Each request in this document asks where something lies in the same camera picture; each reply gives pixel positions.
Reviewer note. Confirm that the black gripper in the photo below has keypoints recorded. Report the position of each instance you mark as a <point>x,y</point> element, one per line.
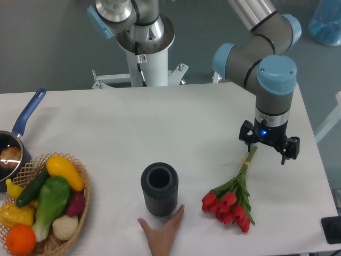
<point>274,137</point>

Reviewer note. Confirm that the dark grey ribbed vase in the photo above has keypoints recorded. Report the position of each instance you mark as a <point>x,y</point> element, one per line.
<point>159,183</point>

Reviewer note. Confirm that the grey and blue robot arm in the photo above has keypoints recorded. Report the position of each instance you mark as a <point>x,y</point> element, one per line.
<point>260,66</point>

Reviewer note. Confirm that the bare human hand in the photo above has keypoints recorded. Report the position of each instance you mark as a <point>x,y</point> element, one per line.
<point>160,241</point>

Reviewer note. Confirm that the red tulip bouquet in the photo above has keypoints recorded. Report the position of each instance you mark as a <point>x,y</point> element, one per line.
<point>230,201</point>

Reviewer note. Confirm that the black device at edge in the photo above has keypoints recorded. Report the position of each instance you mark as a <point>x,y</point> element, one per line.
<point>331,229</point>

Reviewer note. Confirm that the blue translucent bag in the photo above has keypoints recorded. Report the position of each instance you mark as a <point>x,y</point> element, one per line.
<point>324,25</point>

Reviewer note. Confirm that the purple red onion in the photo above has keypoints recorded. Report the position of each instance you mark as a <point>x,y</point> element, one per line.
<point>76,204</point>

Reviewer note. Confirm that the yellow squash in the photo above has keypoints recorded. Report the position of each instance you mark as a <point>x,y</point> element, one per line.
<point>60,166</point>

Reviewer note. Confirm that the white garlic bulb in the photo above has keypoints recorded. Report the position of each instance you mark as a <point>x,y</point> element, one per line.
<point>64,227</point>

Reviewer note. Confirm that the green bok choy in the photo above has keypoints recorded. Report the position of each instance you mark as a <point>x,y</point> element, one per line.
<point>52,200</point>

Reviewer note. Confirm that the dark green cucumber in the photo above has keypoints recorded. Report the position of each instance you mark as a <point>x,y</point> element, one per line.
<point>32,189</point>

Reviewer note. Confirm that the browned bread roll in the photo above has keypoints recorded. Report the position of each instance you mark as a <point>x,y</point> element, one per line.
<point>10,158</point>

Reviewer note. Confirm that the orange fruit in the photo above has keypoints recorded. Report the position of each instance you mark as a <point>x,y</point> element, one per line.
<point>20,240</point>

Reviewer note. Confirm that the yellow bell pepper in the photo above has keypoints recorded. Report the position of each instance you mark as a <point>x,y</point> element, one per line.
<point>12,216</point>

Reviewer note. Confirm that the white frame at right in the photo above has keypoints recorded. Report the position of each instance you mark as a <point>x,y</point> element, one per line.
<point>329,122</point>

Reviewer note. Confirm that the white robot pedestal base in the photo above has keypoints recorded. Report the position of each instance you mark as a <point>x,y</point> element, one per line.
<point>146,49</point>

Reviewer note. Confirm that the blue handled saucepan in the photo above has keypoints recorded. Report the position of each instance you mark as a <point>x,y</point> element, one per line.
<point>13,138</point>

